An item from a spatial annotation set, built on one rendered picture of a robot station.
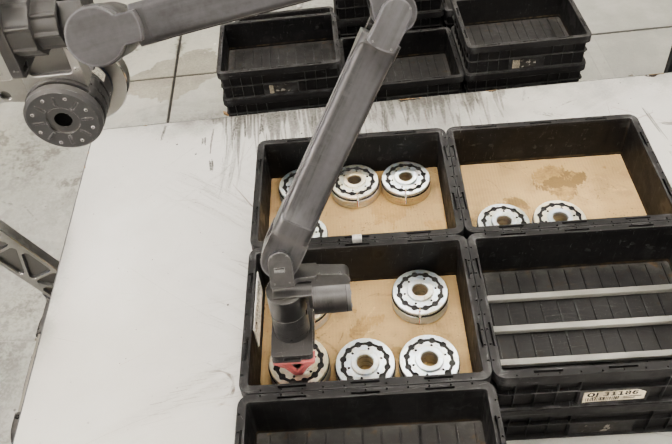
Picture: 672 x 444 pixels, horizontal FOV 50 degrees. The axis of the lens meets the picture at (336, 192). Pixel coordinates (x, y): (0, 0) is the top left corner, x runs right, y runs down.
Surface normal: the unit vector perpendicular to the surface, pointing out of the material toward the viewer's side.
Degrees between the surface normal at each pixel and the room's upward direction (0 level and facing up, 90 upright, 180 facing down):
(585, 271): 0
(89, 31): 63
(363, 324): 0
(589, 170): 0
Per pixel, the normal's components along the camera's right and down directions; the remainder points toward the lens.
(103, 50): 0.02, 0.31
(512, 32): -0.07, -0.70
